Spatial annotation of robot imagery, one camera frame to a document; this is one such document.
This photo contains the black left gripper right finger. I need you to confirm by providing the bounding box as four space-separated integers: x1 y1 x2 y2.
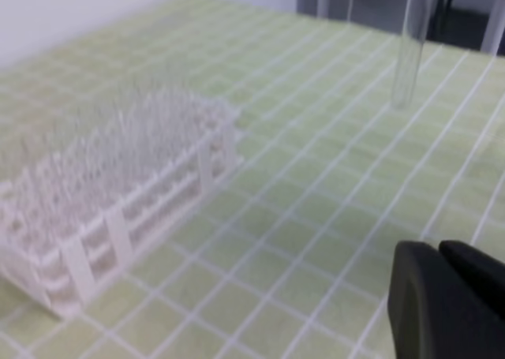
439 240 504 320

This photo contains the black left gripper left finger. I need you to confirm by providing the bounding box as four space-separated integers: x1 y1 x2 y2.
387 241 504 358

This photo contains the clear glass test tube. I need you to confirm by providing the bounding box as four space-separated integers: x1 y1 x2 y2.
391 0 432 108

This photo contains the green checkered tablecloth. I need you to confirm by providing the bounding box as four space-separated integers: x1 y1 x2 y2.
1 0 504 358

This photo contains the white plastic test tube rack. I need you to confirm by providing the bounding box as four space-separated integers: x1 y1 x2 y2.
1 88 240 318

